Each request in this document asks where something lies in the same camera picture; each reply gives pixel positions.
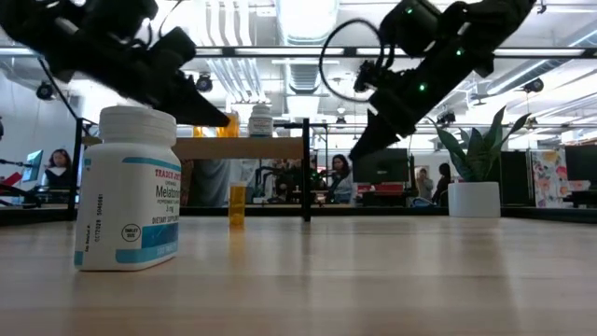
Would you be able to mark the wooden shelf with black legs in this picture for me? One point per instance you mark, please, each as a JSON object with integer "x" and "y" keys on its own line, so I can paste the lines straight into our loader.
{"x": 242, "y": 148}

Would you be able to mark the black screen back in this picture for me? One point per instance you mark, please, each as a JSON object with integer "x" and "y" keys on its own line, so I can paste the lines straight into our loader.
{"x": 380, "y": 165}

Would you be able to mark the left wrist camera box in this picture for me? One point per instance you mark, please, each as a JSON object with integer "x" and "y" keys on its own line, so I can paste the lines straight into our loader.
{"x": 171, "y": 46}

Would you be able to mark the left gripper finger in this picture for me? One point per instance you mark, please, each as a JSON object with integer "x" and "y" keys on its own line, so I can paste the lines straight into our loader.
{"x": 196, "y": 88}
{"x": 177, "y": 107}

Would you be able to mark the black ceiling spotlight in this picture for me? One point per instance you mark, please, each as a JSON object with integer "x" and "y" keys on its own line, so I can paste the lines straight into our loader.
{"x": 448, "y": 116}
{"x": 44, "y": 91}
{"x": 534, "y": 85}
{"x": 365, "y": 77}
{"x": 204, "y": 84}

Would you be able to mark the large orange pill bottle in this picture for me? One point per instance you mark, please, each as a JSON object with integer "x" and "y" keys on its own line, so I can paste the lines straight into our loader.
{"x": 231, "y": 127}

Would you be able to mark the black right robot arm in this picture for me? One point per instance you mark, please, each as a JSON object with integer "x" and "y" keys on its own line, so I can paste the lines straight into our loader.
{"x": 485, "y": 28}

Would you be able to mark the red storage box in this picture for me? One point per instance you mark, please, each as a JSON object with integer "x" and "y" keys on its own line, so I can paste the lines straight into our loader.
{"x": 387, "y": 187}

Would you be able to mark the snake plant in white pot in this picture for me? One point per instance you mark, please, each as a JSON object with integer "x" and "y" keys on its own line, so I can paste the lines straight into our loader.
{"x": 473, "y": 198}

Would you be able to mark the black aluminium rig frame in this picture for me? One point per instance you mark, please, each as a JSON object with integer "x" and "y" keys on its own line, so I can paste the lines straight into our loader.
{"x": 373, "y": 211}

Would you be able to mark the grey hanging cloth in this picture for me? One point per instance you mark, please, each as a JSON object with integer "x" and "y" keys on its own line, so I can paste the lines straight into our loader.
{"x": 212, "y": 184}

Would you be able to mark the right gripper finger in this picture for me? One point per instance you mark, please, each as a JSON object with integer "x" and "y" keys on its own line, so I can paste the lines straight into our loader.
{"x": 392, "y": 133}
{"x": 373, "y": 126}

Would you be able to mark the white bottle with blue label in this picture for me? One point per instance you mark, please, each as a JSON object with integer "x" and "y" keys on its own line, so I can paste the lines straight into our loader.
{"x": 260, "y": 123}

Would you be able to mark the mandala pattern tapestry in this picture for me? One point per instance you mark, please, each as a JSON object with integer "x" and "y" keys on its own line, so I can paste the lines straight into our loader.
{"x": 187, "y": 182}

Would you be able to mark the long ceiling light bar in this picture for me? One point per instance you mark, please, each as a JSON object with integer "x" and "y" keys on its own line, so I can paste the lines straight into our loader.
{"x": 303, "y": 51}

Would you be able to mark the small orange pill bottle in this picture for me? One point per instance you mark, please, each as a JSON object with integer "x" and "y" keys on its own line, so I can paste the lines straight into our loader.
{"x": 237, "y": 207}
{"x": 198, "y": 132}

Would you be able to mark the floral pattern panel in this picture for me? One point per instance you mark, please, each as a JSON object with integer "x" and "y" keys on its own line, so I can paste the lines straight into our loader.
{"x": 548, "y": 179}

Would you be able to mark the black partition panel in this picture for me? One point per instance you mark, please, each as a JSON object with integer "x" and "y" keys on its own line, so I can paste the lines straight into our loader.
{"x": 515, "y": 179}
{"x": 582, "y": 163}

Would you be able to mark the silver ceiling air duct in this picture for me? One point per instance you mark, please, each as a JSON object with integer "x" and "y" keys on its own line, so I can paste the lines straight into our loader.
{"x": 305, "y": 18}

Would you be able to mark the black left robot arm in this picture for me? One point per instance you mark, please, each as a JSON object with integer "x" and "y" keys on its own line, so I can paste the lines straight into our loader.
{"x": 70, "y": 42}

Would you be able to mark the computer monitor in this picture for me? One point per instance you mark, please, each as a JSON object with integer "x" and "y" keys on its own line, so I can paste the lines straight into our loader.
{"x": 33, "y": 165}

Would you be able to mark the white melatonin bottle teal label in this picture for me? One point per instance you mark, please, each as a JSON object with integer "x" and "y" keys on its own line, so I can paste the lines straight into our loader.
{"x": 126, "y": 200}

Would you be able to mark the person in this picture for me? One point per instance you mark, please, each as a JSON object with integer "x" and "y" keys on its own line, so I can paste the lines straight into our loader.
{"x": 59, "y": 175}
{"x": 424, "y": 186}
{"x": 342, "y": 184}
{"x": 443, "y": 184}

